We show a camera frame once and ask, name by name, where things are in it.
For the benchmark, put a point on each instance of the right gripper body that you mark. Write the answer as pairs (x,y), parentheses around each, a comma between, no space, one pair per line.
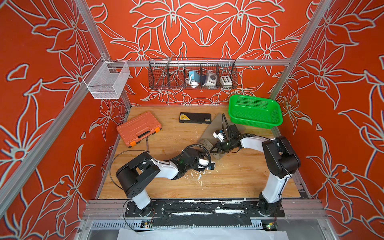
(227,145)

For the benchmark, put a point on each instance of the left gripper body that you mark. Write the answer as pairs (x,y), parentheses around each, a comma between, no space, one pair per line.
(195,164)

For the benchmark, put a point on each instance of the khaki skirt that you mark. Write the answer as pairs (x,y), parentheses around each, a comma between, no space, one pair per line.
(207,139)

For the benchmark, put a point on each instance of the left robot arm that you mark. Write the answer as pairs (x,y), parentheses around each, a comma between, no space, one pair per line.
(137,174)

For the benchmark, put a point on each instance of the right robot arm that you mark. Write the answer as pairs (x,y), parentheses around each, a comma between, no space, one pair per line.
(281,159)

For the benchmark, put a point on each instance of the black flat case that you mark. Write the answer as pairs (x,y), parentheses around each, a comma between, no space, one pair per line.
(195,118)

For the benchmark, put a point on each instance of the green plastic basket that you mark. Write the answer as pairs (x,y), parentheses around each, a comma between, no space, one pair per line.
(255,112)

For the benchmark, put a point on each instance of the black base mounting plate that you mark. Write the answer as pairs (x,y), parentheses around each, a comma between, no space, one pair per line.
(227,213)

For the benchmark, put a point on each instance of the white button box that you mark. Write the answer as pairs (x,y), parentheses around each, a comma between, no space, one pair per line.
(226,82)

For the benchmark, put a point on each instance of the orange tool case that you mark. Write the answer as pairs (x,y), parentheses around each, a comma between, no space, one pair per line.
(139,128)

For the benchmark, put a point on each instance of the white dial box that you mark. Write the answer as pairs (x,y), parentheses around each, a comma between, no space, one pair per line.
(209,80)

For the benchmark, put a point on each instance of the blue white device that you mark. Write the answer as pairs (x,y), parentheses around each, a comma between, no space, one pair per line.
(193,79)

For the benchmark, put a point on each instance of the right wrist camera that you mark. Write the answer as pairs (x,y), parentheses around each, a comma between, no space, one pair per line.
(220,135)

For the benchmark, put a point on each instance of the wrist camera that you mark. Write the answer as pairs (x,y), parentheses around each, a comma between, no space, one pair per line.
(220,135)
(203,163)

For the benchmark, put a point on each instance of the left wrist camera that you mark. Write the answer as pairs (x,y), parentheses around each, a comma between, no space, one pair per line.
(203,163)

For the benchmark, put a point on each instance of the black wire wall basket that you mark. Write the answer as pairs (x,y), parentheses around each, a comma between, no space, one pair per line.
(170,73)

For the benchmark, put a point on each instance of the clear plastic wall bin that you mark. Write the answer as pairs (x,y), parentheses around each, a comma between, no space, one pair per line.
(106,85)

